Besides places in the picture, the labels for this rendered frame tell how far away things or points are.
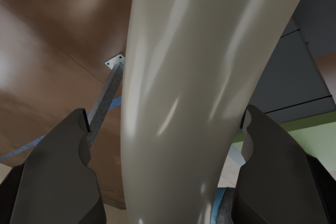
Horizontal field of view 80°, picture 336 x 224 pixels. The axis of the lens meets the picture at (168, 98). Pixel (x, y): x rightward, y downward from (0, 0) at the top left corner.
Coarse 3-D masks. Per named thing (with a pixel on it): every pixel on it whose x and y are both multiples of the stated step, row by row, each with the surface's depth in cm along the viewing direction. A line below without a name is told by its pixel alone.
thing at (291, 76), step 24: (288, 24) 88; (288, 48) 80; (264, 72) 81; (288, 72) 73; (312, 72) 67; (264, 96) 74; (288, 96) 68; (312, 96) 62; (240, 120) 74; (288, 120) 63
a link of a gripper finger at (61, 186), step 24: (72, 120) 11; (48, 144) 9; (72, 144) 9; (24, 168) 8; (48, 168) 8; (72, 168) 8; (24, 192) 7; (48, 192) 7; (72, 192) 7; (96, 192) 7; (24, 216) 6; (48, 216) 6; (72, 216) 6; (96, 216) 7
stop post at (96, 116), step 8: (120, 56) 163; (112, 64) 172; (120, 64) 167; (112, 72) 162; (120, 72) 164; (112, 80) 155; (120, 80) 162; (104, 88) 151; (112, 88) 152; (104, 96) 144; (112, 96) 150; (96, 104) 141; (104, 104) 142; (96, 112) 134; (104, 112) 140; (88, 120) 132; (96, 120) 133; (96, 128) 131; (88, 136) 125; (88, 144) 123
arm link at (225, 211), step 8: (216, 192) 68; (224, 192) 67; (232, 192) 67; (216, 200) 65; (224, 200) 65; (232, 200) 64; (216, 208) 64; (224, 208) 63; (216, 216) 63; (224, 216) 62
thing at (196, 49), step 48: (144, 0) 3; (192, 0) 3; (240, 0) 3; (288, 0) 3; (144, 48) 3; (192, 48) 3; (240, 48) 3; (144, 96) 4; (192, 96) 3; (240, 96) 4; (144, 144) 4; (192, 144) 4; (144, 192) 5; (192, 192) 5
